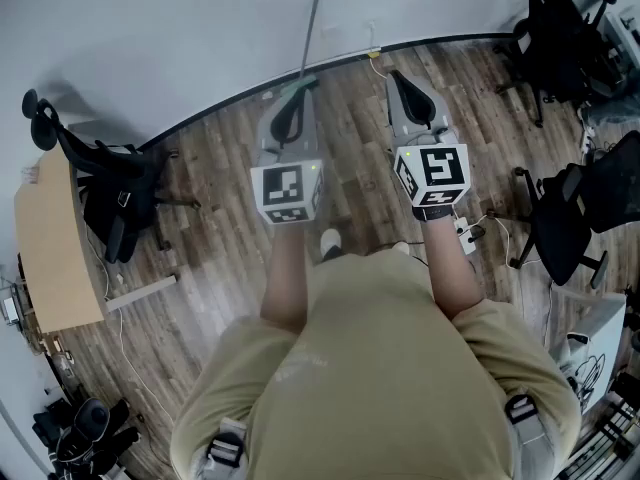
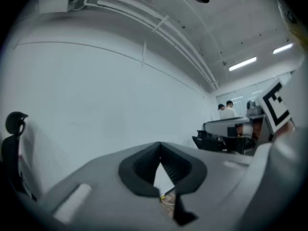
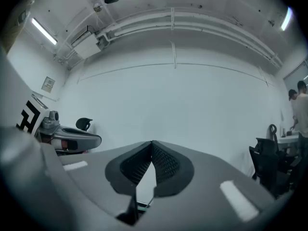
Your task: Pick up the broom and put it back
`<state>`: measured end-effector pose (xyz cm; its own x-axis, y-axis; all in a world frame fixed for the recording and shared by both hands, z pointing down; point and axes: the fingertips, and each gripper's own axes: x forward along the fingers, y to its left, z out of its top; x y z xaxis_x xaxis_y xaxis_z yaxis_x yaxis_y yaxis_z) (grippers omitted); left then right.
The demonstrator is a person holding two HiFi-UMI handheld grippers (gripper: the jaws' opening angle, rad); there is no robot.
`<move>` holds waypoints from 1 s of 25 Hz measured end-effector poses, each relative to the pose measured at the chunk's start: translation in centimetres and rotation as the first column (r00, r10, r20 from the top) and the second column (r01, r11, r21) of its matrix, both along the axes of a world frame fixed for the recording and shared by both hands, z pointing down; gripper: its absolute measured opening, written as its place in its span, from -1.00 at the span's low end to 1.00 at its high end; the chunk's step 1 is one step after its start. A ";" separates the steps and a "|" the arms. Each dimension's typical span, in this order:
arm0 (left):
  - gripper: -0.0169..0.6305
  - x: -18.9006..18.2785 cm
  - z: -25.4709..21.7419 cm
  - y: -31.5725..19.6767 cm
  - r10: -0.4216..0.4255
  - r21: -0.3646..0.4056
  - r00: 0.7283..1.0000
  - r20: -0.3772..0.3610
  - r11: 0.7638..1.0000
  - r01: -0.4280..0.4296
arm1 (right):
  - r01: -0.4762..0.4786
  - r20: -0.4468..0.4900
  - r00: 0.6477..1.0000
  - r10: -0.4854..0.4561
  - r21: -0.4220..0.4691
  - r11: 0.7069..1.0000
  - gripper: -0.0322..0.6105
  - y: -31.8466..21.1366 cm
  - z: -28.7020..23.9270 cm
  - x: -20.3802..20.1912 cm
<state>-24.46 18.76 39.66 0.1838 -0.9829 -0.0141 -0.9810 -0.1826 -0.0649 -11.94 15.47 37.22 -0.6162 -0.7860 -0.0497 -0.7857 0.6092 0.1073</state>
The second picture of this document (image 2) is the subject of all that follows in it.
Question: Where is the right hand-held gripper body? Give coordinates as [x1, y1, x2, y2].
[237, 78, 308, 231]

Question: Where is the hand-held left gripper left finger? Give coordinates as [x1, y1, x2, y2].
[38, 142, 169, 231]

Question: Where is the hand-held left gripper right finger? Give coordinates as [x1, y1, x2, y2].
[160, 142, 251, 231]

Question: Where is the person's right forearm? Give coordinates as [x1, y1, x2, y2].
[275, 123, 296, 137]

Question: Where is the black office chair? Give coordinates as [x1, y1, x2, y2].
[0, 111, 38, 203]
[192, 129, 227, 152]

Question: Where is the long ceiling light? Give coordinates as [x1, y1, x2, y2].
[272, 43, 294, 55]
[228, 56, 257, 72]

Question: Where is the person's beige shirt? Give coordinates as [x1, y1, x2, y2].
[274, 0, 306, 48]

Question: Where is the white ceiling pipe run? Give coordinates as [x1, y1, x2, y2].
[72, 0, 219, 91]

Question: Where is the grey desk camera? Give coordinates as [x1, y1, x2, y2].
[245, 100, 263, 117]

